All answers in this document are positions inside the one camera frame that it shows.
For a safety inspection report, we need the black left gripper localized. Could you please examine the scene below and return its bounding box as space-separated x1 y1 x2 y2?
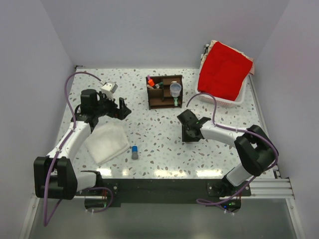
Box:
94 92 131 120

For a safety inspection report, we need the clear jar of paperclips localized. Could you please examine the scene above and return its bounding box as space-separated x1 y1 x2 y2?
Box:
169 82 182 98

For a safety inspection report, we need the brown wooden desk organizer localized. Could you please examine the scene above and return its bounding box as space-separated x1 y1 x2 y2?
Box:
145 75 183 110

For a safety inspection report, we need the orange capped black highlighter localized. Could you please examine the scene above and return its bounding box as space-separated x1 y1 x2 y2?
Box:
148 79 155 87

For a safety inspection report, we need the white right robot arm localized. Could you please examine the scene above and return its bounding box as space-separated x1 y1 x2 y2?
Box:
177 110 279 196

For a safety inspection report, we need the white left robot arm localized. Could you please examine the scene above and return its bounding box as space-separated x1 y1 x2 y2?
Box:
33 89 132 200

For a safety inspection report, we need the white folded towel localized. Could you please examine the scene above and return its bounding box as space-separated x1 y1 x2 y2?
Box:
84 122 130 165

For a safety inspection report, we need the blue grey stamp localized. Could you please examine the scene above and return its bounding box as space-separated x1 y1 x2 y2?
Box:
132 145 139 160

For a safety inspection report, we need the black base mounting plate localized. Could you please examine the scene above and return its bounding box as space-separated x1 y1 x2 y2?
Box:
76 179 251 210

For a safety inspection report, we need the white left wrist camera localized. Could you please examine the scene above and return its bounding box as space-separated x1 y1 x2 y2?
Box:
100 82 118 100

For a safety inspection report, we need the aluminium frame rail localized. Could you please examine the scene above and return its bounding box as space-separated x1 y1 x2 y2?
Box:
248 75 295 199

